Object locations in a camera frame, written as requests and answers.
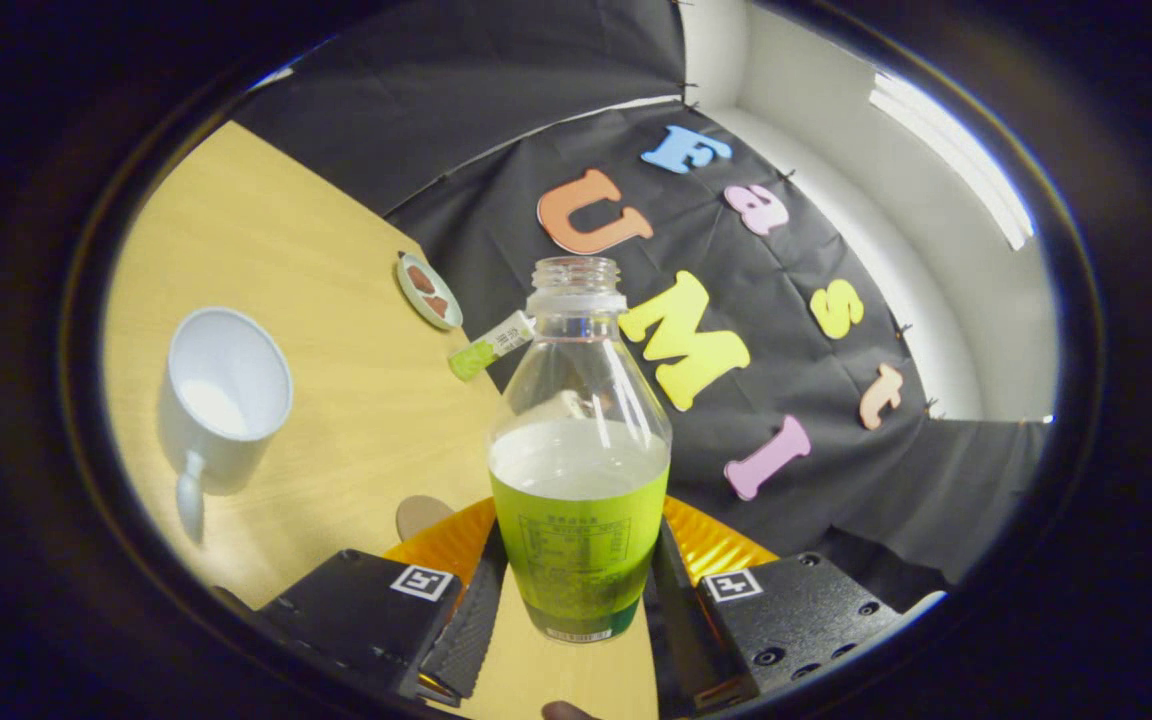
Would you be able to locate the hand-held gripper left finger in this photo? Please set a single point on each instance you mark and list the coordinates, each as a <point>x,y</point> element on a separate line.
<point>471,620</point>

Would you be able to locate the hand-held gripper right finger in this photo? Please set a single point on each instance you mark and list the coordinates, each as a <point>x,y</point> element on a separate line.
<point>681,640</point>

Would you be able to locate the brown round coaster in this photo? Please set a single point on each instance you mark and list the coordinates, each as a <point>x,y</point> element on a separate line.
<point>419,515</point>

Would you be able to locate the clear juice bottle green label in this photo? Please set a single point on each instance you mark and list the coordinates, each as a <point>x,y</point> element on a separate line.
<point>581,460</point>

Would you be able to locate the white cup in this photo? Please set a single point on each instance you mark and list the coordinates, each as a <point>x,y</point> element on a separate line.
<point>226,370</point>

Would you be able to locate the small white-capped green drink bottle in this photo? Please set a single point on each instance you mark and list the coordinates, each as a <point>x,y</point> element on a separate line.
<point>491,345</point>

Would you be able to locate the wooden table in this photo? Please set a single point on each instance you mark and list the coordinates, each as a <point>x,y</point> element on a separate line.
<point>336,420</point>

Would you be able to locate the brown cookie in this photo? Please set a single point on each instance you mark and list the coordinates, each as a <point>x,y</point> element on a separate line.
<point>436,305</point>
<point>419,278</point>

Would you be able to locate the pale green plate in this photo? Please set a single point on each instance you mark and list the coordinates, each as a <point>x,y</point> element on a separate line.
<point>441,283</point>

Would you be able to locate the ceiling light panel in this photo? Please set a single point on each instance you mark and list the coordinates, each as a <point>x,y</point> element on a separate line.
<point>956,160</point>

